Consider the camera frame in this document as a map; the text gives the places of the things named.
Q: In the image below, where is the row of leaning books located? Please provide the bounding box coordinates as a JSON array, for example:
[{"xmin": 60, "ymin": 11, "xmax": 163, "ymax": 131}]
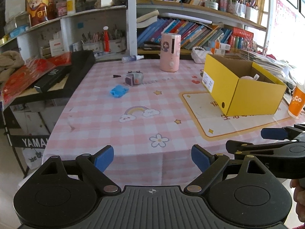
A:
[{"xmin": 137, "ymin": 17, "xmax": 233, "ymax": 50}]

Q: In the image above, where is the white pen holder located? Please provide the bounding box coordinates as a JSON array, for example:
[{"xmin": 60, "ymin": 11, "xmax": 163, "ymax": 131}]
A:
[{"xmin": 110, "ymin": 37, "xmax": 127, "ymax": 53}]

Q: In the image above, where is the clear spray bottle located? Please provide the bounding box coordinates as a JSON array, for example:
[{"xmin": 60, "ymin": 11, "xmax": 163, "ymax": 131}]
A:
[{"xmin": 121, "ymin": 55, "xmax": 144, "ymax": 63}]

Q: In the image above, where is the white bookshelf frame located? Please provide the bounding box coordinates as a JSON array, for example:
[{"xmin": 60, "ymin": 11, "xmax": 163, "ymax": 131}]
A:
[{"xmin": 1, "ymin": 0, "xmax": 267, "ymax": 61}]

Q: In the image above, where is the red book set box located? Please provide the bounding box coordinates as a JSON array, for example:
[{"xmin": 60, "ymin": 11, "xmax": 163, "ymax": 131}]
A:
[{"xmin": 228, "ymin": 27, "xmax": 254, "ymax": 50}]

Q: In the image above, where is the beige folded cloth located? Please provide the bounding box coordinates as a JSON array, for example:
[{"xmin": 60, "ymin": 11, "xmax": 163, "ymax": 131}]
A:
[{"xmin": 0, "ymin": 51, "xmax": 25, "ymax": 83}]

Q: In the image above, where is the black keyboard piano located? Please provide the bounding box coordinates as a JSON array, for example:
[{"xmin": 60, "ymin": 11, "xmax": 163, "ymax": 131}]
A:
[{"xmin": 1, "ymin": 50, "xmax": 95, "ymax": 110}]

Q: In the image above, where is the red fortune god box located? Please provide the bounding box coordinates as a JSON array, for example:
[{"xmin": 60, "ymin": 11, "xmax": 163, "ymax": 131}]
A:
[{"xmin": 25, "ymin": 0, "xmax": 57, "ymax": 27}]

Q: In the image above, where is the blue wrapper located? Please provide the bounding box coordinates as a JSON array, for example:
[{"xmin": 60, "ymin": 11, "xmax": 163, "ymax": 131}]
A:
[{"xmin": 110, "ymin": 84, "xmax": 129, "ymax": 98}]

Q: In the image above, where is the orange white medicine box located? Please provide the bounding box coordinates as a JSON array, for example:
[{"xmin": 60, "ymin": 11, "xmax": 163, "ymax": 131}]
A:
[{"xmin": 210, "ymin": 41, "xmax": 231, "ymax": 51}]

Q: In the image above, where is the pink cylindrical humidifier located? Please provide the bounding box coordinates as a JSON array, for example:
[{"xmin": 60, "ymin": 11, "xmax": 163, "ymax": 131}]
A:
[{"xmin": 160, "ymin": 33, "xmax": 181, "ymax": 72}]

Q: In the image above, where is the red glossy gift bag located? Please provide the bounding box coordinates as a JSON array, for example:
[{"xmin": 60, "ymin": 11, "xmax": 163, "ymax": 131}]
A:
[{"xmin": 1, "ymin": 52, "xmax": 72, "ymax": 110}]

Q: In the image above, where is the red hanging tassel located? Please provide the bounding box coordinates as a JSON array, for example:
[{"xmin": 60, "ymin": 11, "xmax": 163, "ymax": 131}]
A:
[{"xmin": 103, "ymin": 26, "xmax": 110, "ymax": 53}]

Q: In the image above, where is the stack of magazines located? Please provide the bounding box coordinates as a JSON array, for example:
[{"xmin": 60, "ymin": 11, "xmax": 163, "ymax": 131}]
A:
[{"xmin": 237, "ymin": 50, "xmax": 290, "ymax": 77}]

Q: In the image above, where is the person's right hand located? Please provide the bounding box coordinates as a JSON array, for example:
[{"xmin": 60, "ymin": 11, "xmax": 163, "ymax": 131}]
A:
[{"xmin": 290, "ymin": 179, "xmax": 305, "ymax": 223}]

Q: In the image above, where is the black flat box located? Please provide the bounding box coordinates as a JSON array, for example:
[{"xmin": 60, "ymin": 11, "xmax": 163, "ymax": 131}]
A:
[{"xmin": 34, "ymin": 66, "xmax": 71, "ymax": 93}]

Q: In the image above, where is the orange paper drink cup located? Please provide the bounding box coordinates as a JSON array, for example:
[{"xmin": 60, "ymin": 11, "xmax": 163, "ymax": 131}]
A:
[{"xmin": 287, "ymin": 83, "xmax": 305, "ymax": 119}]

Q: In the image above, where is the yellow cardboard box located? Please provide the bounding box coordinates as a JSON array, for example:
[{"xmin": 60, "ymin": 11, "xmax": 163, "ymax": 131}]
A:
[{"xmin": 202, "ymin": 54, "xmax": 286, "ymax": 116}]

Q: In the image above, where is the pink checkered tablecloth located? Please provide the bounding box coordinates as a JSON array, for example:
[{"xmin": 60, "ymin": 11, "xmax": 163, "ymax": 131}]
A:
[{"xmin": 43, "ymin": 60, "xmax": 296, "ymax": 186}]

